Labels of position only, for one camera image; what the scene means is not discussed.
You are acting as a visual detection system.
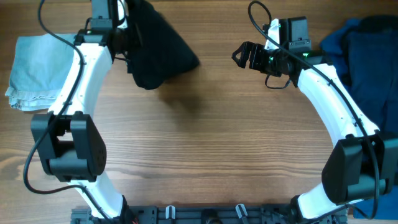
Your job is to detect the dark green shorts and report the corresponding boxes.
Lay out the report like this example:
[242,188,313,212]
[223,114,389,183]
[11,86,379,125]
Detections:
[127,1,200,90]

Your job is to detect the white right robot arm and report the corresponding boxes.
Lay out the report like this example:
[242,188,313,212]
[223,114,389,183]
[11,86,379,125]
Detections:
[231,42,397,223]

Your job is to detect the folded light blue jeans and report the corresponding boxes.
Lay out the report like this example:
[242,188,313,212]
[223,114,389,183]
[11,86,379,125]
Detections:
[5,34,75,111]

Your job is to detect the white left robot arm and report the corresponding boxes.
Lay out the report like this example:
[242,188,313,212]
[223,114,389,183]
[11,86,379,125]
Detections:
[31,28,137,223]

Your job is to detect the blue clothes pile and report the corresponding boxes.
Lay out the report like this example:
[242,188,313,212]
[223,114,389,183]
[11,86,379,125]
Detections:
[318,14,398,220]

